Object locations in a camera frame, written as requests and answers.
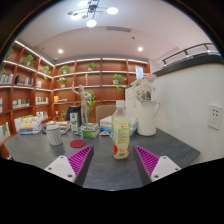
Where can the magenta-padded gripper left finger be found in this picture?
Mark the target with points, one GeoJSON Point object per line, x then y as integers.
{"type": "Point", "coordinates": [60, 166]}

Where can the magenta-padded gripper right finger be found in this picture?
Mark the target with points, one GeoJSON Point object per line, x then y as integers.
{"type": "Point", "coordinates": [165, 166]}

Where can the clear bottle with yellow drink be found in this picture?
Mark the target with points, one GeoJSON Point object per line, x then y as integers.
{"type": "Point", "coordinates": [121, 136]}

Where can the flat round red coaster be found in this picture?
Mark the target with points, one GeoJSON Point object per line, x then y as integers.
{"type": "Point", "coordinates": [77, 143]}

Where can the white mug with triangle pattern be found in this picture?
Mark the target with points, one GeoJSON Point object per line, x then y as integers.
{"type": "Point", "coordinates": [54, 136]}

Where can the stack of dark magazines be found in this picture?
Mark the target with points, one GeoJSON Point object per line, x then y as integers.
{"type": "Point", "coordinates": [61, 125]}

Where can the green and white box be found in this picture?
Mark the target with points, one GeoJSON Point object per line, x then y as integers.
{"type": "Point", "coordinates": [90, 130]}

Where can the tall white and green carton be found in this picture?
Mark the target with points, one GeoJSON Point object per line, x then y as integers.
{"type": "Point", "coordinates": [74, 121]}

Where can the blue-edged tissue pack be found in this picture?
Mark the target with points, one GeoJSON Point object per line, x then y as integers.
{"type": "Point", "coordinates": [134, 130]}

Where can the white jug vase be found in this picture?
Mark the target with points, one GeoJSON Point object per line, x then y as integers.
{"type": "Point", "coordinates": [147, 120]}

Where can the stack of colourful books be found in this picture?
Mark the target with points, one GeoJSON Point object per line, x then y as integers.
{"type": "Point", "coordinates": [30, 126]}

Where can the dark blue chair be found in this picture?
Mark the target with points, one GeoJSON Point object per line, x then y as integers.
{"type": "Point", "coordinates": [72, 111]}

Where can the beige chair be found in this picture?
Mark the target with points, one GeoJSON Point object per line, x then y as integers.
{"type": "Point", "coordinates": [104, 113]}

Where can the pink and white flower bouquet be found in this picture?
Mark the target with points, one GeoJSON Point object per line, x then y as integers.
{"type": "Point", "coordinates": [142, 88]}

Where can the wooden shelf unit with contents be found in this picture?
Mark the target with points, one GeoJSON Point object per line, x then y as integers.
{"type": "Point", "coordinates": [103, 80]}

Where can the recessed ceiling spotlight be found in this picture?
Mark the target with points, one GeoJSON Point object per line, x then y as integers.
{"type": "Point", "coordinates": [60, 51]}
{"type": "Point", "coordinates": [140, 49]}

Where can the ceiling air vent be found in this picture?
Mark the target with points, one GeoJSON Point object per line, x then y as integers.
{"type": "Point", "coordinates": [118, 29]}

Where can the ceiling chandelier with round lamps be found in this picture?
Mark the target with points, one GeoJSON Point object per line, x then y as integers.
{"type": "Point", "coordinates": [91, 11]}

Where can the white wall socket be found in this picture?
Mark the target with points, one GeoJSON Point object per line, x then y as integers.
{"type": "Point", "coordinates": [215, 116]}

